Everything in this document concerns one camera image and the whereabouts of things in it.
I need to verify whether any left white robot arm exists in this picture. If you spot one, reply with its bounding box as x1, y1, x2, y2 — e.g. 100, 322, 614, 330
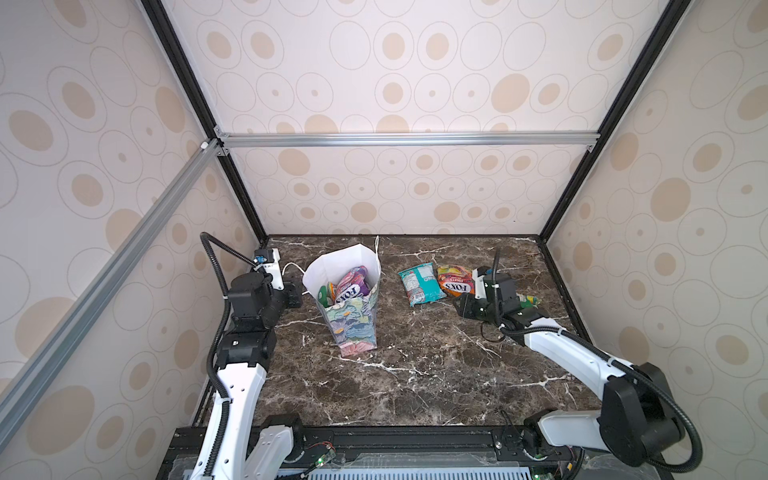
191, 271, 301, 479

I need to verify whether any yellow green Fox's candy packet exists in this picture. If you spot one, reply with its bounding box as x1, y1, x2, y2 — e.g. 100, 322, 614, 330
317, 282, 336, 308

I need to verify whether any black vertical frame post left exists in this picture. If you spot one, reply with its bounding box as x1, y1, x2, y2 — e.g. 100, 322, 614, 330
140, 0, 269, 246

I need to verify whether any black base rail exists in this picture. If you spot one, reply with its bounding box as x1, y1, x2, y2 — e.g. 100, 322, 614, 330
157, 422, 673, 480

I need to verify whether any black vertical frame post right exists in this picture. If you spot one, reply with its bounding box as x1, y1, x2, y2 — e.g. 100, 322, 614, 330
538, 0, 693, 245

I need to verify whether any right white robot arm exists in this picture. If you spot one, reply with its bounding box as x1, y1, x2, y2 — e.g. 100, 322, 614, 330
453, 274, 701, 471

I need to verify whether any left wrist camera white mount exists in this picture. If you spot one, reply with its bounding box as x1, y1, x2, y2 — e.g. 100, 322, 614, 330
254, 248, 284, 291

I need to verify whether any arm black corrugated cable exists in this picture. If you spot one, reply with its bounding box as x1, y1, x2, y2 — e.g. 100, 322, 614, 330
488, 248, 704, 474
197, 232, 258, 480

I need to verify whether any green snack packet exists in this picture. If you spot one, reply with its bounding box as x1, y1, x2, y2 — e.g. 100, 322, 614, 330
518, 294, 540, 308

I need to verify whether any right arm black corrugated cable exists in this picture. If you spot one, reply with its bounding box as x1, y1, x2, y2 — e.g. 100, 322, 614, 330
488, 248, 704, 474

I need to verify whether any teal snack packet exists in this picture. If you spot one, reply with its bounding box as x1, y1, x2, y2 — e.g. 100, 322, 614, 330
398, 263, 446, 307

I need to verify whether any aluminium horizontal back rail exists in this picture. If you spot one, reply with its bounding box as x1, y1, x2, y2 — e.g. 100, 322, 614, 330
217, 130, 600, 149

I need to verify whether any colourful painted paper bag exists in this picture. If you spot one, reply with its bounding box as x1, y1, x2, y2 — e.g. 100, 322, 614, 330
283, 240, 382, 357

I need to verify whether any orange red Fox's candy packet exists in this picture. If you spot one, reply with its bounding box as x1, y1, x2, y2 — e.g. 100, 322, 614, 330
437, 265, 475, 297

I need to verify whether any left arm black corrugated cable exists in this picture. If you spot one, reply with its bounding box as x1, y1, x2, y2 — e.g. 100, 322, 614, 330
197, 232, 258, 480

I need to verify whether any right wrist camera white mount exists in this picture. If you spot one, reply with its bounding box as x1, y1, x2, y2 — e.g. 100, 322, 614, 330
472, 266, 489, 300

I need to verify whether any pink Fox's candy packet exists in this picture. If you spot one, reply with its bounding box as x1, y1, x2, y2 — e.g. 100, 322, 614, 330
335, 265, 370, 304

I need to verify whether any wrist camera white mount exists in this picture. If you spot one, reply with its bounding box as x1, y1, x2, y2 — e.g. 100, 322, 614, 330
254, 248, 284, 291
472, 266, 489, 300

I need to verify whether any aluminium left side rail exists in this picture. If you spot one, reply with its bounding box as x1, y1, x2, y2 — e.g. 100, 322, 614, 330
1, 138, 222, 449

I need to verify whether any black vertical frame post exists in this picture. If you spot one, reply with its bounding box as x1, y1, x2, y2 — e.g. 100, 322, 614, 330
538, 0, 693, 245
140, 0, 269, 246

